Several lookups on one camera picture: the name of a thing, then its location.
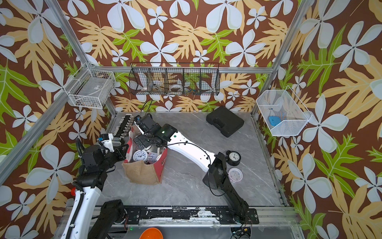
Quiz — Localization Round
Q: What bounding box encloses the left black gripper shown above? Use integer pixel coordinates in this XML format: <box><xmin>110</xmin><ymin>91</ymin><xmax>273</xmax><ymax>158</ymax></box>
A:
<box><xmin>100</xmin><ymin>143</ymin><xmax>129</xmax><ymax>172</ymax></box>

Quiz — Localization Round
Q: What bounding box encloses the white round alarm clock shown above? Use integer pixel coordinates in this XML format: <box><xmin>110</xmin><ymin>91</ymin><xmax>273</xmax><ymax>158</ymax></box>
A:
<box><xmin>132</xmin><ymin>150</ymin><xmax>148</xmax><ymax>164</ymax></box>

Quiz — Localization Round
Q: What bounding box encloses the red burlap canvas bag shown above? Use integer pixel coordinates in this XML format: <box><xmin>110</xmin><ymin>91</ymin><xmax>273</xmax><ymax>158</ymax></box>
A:
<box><xmin>122</xmin><ymin>126</ymin><xmax>168</xmax><ymax>185</ymax></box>

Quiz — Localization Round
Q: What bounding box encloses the black round alarm clock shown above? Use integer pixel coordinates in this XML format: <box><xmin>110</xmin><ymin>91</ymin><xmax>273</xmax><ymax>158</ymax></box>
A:
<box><xmin>225</xmin><ymin>150</ymin><xmax>241</xmax><ymax>167</ymax></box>

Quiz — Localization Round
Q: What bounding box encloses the pink twin-bell alarm clock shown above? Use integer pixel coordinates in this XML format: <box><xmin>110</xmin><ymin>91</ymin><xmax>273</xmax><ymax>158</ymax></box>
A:
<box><xmin>147</xmin><ymin>152</ymin><xmax>158</xmax><ymax>164</ymax></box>

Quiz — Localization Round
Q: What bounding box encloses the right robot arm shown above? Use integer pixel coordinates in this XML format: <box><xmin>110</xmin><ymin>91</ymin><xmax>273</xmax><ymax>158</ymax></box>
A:
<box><xmin>133</xmin><ymin>114</ymin><xmax>249</xmax><ymax>224</ymax></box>

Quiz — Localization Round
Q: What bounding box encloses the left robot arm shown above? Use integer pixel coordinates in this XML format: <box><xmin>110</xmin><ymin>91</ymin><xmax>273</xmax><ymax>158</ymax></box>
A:
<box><xmin>61</xmin><ymin>139</ymin><xmax>129</xmax><ymax>239</ymax></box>

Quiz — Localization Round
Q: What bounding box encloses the light pink round clock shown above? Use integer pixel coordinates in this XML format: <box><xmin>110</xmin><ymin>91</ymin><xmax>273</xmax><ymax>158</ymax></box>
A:
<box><xmin>228</xmin><ymin>167</ymin><xmax>243</xmax><ymax>183</ymax></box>

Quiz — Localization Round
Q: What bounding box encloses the black socket set holder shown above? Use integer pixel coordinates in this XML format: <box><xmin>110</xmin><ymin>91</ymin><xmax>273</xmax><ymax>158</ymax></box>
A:
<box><xmin>113</xmin><ymin>114</ymin><xmax>134</xmax><ymax>141</ymax></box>

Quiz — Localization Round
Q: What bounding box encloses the black plastic tool case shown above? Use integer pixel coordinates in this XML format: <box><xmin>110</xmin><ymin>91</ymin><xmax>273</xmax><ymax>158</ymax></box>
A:
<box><xmin>207</xmin><ymin>107</ymin><xmax>244</xmax><ymax>137</ymax></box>

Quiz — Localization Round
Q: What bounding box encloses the orange bowl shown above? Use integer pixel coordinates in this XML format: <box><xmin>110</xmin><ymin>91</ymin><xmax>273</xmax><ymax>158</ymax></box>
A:
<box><xmin>140</xmin><ymin>228</ymin><xmax>164</xmax><ymax>239</ymax></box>

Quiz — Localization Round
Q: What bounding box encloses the blue object in basket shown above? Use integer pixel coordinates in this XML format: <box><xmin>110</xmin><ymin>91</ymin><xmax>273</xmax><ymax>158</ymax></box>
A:
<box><xmin>268</xmin><ymin>116</ymin><xmax>282</xmax><ymax>127</ymax></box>

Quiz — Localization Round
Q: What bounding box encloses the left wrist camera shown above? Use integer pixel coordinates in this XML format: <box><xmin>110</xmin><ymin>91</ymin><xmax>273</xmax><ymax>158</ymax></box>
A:
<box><xmin>98</xmin><ymin>133</ymin><xmax>114</xmax><ymax>152</ymax></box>

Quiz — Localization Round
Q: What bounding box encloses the black wire basket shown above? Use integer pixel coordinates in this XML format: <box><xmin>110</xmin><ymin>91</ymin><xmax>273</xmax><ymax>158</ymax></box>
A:
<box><xmin>128</xmin><ymin>62</ymin><xmax>221</xmax><ymax>96</ymax></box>

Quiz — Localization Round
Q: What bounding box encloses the black mounting rail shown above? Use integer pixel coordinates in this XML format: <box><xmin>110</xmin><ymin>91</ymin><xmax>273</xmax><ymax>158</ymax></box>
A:
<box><xmin>125</xmin><ymin>206</ymin><xmax>260</xmax><ymax>225</ymax></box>

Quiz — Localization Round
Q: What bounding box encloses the white wire basket left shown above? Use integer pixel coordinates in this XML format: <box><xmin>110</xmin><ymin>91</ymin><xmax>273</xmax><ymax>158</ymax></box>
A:
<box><xmin>64</xmin><ymin>63</ymin><xmax>116</xmax><ymax>109</ymax></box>

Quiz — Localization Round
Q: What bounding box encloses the white wire basket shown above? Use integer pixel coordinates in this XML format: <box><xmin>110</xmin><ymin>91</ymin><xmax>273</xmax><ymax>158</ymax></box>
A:
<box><xmin>64</xmin><ymin>63</ymin><xmax>116</xmax><ymax>109</ymax></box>
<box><xmin>256</xmin><ymin>90</ymin><xmax>312</xmax><ymax>137</ymax></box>

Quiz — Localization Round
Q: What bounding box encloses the white wire basket right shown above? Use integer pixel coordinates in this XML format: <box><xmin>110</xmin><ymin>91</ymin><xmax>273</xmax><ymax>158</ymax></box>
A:
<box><xmin>256</xmin><ymin>90</ymin><xmax>312</xmax><ymax>137</ymax></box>

